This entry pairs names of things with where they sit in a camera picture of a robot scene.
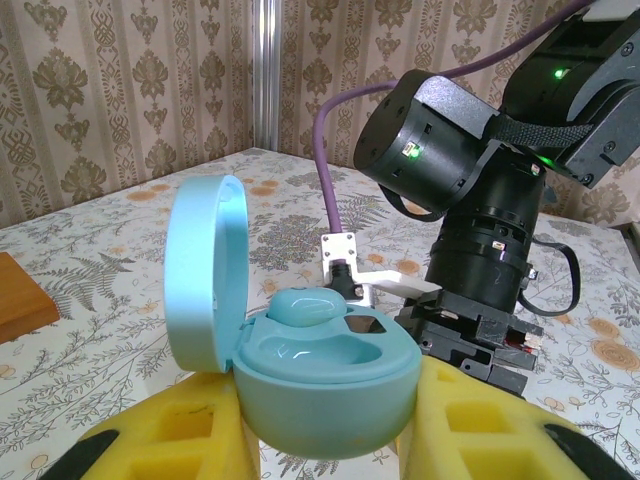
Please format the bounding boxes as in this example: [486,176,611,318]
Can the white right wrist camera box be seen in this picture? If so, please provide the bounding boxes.
[321,231,442,307]

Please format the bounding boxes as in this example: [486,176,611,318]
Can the floral patterned table cover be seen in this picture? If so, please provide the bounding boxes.
[0,147,640,480]

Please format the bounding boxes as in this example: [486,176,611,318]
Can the thin black right gripper cable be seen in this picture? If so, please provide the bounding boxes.
[517,239,581,317]

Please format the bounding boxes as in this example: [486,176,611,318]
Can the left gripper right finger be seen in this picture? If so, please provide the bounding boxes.
[394,353,640,480]

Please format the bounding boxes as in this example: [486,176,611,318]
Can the light blue earbud case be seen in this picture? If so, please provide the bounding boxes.
[163,173,424,459]

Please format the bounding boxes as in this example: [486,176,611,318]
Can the gold wire rack wooden base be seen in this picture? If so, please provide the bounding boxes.
[0,252,60,345]

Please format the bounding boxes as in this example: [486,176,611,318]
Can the aluminium frame post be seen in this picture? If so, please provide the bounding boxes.
[252,0,282,151]

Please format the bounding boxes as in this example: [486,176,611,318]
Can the teal earbud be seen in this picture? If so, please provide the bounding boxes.
[267,288,347,326]

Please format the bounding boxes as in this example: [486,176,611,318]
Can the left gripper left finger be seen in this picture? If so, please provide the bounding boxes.
[74,369,261,480]

